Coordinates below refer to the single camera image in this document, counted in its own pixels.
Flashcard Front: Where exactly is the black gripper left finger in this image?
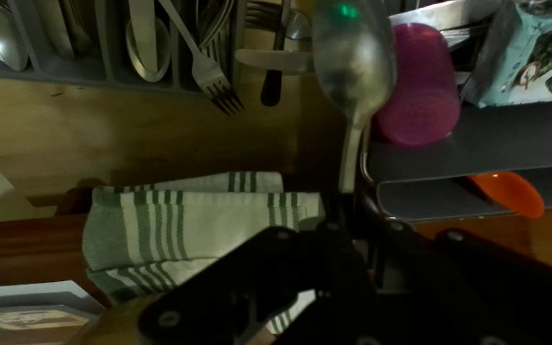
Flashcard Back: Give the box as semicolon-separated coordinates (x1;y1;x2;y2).
137;221;379;345

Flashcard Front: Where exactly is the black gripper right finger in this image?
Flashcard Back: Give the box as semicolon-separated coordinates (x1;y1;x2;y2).
371;219;552;345

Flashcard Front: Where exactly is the orange plastic spoon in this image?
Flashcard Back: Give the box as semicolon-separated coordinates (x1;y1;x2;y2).
471;171;546;219

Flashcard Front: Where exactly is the silver fork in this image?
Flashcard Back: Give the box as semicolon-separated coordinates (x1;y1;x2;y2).
157;0;243;115

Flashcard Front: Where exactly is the grey cutlery tray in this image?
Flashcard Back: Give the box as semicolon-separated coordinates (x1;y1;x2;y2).
0;0;302;98

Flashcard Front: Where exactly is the silver round spoon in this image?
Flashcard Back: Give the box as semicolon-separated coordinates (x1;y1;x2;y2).
0;0;28;71

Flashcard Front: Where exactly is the grey dish drying rack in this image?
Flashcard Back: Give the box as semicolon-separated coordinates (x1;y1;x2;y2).
358;0;552;226

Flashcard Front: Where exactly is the green striped dish towel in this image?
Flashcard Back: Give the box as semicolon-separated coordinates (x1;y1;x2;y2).
80;171;325;338

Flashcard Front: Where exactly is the purple plastic cup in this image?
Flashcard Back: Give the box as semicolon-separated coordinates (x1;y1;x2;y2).
373;23;459;146

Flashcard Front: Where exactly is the black handled knife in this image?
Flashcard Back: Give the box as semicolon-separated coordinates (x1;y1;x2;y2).
260;0;291;108

